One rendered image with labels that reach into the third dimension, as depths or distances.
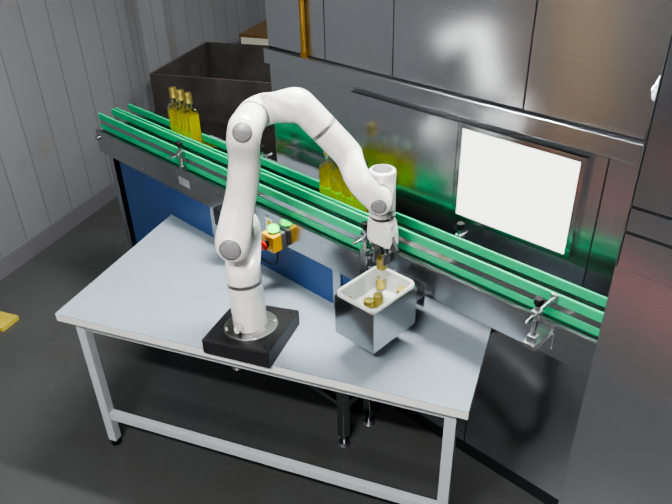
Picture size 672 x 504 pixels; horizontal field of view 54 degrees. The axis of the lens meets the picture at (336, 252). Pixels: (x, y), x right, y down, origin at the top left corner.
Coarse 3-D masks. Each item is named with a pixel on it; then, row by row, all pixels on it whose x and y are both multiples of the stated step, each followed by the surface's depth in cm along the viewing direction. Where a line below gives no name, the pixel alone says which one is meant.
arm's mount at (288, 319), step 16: (224, 320) 238; (288, 320) 236; (208, 336) 230; (224, 336) 230; (272, 336) 228; (288, 336) 235; (208, 352) 231; (224, 352) 228; (240, 352) 225; (256, 352) 222; (272, 352) 224
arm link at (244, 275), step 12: (252, 228) 214; (252, 252) 222; (228, 264) 221; (240, 264) 219; (252, 264) 220; (228, 276) 219; (240, 276) 217; (252, 276) 219; (240, 288) 219; (252, 288) 220
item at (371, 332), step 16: (400, 272) 231; (416, 288) 221; (336, 304) 218; (352, 304) 212; (400, 304) 217; (336, 320) 222; (352, 320) 216; (368, 320) 210; (384, 320) 213; (400, 320) 220; (352, 336) 219; (368, 336) 213; (384, 336) 216
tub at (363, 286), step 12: (360, 276) 223; (372, 276) 228; (384, 276) 228; (396, 276) 224; (348, 288) 220; (360, 288) 225; (372, 288) 229; (396, 288) 226; (408, 288) 217; (348, 300) 212; (360, 300) 224; (384, 300) 223; (372, 312) 207
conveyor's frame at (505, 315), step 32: (128, 160) 323; (160, 160) 300; (192, 192) 292; (224, 192) 273; (288, 224) 250; (320, 256) 244; (352, 256) 231; (448, 288) 218; (480, 288) 209; (480, 320) 214; (512, 320) 204; (544, 320) 196; (544, 352) 201; (576, 352) 192
